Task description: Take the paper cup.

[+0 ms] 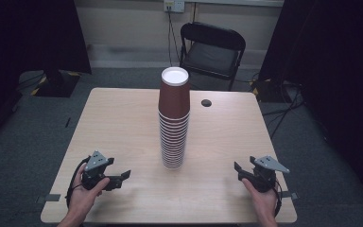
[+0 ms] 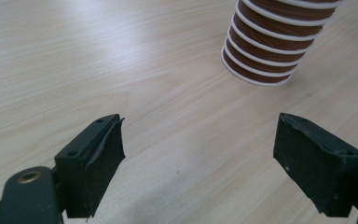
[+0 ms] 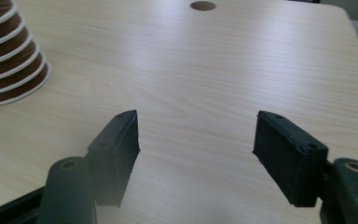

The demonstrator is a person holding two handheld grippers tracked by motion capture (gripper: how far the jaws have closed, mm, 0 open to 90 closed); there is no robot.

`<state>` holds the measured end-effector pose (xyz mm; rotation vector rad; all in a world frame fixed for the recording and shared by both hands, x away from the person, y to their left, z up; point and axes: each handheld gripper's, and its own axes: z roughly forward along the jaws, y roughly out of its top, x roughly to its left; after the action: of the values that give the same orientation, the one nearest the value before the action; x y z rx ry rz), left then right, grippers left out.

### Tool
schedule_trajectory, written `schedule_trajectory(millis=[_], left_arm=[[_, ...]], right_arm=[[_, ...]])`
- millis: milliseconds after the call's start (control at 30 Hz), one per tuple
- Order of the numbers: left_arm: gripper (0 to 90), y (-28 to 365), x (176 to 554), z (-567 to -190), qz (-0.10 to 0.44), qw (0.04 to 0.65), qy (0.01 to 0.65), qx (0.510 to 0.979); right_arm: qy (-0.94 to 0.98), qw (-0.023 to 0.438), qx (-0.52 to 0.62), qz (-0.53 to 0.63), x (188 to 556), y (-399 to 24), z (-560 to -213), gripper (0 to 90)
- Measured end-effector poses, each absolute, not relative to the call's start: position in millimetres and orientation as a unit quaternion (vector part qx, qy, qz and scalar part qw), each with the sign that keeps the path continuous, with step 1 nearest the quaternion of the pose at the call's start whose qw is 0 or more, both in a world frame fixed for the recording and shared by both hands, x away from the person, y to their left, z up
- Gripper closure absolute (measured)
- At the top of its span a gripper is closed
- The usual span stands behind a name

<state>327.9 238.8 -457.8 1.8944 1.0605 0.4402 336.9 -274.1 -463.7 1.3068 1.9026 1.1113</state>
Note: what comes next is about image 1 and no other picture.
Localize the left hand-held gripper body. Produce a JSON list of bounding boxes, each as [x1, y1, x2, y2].
[[80, 150, 125, 192]]

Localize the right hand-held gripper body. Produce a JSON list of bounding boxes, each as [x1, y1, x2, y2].
[[247, 155, 291, 194]]

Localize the stack of brown paper cups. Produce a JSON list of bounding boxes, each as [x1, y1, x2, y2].
[[157, 66, 191, 170]]

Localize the person's right hand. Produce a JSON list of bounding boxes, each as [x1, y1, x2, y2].
[[241, 177, 280, 222]]

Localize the person's left hand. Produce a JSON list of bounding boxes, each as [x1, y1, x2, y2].
[[67, 163, 112, 219]]

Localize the grey tape strip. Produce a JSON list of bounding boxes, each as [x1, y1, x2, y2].
[[280, 190, 300, 201], [36, 193, 61, 204]]

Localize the black box with yellow tape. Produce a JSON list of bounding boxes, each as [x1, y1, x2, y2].
[[251, 79, 285, 104]]

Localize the black stand base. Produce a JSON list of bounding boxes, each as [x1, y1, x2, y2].
[[30, 69, 81, 98]]

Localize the black folding chair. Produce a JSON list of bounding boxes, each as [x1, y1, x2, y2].
[[179, 21, 247, 92]]

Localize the dark curtain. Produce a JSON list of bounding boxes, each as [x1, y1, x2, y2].
[[0, 0, 93, 149], [258, 0, 363, 216]]

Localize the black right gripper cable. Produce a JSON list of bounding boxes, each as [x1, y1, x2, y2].
[[271, 179, 284, 218]]

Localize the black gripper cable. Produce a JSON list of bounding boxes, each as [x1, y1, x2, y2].
[[64, 156, 91, 210], [271, 179, 284, 218]]

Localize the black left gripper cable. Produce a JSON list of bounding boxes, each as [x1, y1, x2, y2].
[[64, 156, 91, 210]]

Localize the black floor cables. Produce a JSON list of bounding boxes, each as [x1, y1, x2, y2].
[[260, 79, 306, 140]]

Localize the black wall socket cable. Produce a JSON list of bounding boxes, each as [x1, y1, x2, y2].
[[166, 9, 182, 68]]

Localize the white wall socket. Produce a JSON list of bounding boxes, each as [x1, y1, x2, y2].
[[163, 0, 186, 14]]

